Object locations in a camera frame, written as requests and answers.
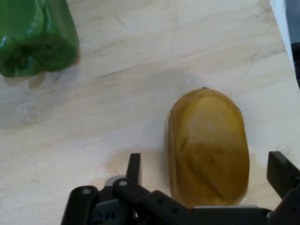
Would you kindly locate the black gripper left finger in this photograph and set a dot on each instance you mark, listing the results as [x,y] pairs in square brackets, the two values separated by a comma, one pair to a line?
[131,204]

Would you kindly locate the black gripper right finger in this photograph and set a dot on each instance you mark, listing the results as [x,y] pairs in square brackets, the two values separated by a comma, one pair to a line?
[283,178]

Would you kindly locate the brown potato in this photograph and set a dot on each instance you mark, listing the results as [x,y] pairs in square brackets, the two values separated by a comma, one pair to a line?
[208,150]

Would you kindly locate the bamboo cutting board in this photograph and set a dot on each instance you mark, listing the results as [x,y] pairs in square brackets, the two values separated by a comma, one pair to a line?
[117,105]

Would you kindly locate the green bell pepper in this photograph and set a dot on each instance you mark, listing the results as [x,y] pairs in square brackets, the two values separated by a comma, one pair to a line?
[35,37]

